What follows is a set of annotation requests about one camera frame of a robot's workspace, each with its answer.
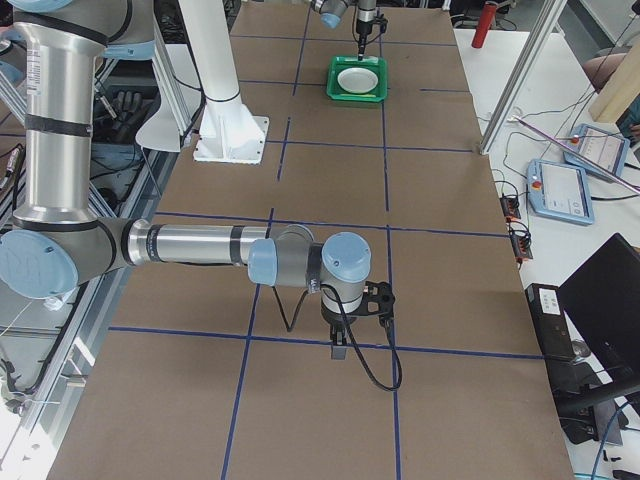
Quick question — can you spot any black laptop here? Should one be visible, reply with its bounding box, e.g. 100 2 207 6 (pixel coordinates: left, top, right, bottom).
559 233 639 379

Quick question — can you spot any far orange black connector board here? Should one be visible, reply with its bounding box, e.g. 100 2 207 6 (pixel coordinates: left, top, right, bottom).
499 195 521 220

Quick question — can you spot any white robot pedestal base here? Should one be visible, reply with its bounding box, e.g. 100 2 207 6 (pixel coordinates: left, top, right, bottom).
179 0 269 165

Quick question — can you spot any blue teach pendant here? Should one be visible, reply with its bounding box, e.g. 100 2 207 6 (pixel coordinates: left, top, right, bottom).
569 124 630 177
526 159 595 225

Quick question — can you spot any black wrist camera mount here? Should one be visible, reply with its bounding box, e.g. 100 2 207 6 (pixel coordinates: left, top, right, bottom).
374 14 388 36
358 281 395 323

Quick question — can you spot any far blue teach pendant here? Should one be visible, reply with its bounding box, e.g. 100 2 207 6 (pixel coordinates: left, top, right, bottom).
569 124 630 177

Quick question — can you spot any aluminium frame post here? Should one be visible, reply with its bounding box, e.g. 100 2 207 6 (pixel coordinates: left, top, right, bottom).
479 0 567 155

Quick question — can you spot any near blue teach pendant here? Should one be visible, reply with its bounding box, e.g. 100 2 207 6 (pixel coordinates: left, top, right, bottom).
526 159 595 225

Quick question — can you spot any orange black connector board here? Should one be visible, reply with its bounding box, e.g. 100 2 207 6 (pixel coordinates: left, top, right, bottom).
510 233 533 263
499 195 521 220

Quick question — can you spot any black box device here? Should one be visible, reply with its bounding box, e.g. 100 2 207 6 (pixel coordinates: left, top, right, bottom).
525 283 592 365

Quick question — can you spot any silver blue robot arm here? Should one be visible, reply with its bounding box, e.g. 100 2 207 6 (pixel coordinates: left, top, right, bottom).
309 0 377 61
1 1 371 359

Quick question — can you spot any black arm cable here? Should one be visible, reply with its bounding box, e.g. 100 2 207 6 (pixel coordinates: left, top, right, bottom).
272 282 404 393

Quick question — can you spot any reacher grabber stick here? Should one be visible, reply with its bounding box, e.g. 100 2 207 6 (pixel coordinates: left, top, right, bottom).
507 116 640 196

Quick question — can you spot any green plastic tray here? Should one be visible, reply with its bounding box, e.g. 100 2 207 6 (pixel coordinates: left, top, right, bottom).
326 55 388 103

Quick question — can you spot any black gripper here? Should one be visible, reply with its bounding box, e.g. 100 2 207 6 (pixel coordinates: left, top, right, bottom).
321 304 360 360
356 19 373 61

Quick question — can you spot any white round plate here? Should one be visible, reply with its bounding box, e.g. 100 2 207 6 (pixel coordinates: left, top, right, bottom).
337 67 379 94

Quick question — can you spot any white curled paper sheet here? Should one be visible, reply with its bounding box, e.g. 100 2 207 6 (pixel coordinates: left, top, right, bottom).
136 87 201 153

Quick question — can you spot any red cylinder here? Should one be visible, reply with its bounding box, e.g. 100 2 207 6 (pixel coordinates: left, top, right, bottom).
471 1 498 49

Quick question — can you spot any near orange black connector board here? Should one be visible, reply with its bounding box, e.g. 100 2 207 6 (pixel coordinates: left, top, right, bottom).
510 233 533 263

